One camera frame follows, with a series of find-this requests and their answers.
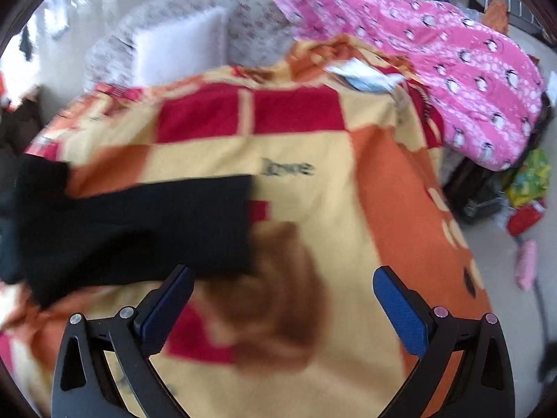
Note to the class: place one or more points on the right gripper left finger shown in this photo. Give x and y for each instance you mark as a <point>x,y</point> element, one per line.
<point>83,385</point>

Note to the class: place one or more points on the black pants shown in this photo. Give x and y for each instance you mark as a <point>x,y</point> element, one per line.
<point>58,245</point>

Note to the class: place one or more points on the pink slipper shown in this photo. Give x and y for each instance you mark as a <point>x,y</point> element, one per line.
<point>526,265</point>

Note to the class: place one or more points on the red snack bag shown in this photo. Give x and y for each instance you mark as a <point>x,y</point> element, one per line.
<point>526,217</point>

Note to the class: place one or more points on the green yellow plastic bag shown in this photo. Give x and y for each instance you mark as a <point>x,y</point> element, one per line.
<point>531,181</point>

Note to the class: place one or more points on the yellow red orange blanket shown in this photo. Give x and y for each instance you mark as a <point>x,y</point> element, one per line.
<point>343,182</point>

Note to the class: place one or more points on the pink penguin quilt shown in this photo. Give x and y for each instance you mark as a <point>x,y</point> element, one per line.
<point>486,88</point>

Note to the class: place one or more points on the light blue face mask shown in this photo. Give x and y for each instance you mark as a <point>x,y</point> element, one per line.
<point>365,78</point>

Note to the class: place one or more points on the white square pillow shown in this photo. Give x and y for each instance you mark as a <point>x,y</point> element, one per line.
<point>181,48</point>

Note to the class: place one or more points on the floral grey quilt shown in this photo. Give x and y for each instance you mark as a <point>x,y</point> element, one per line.
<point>259,34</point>

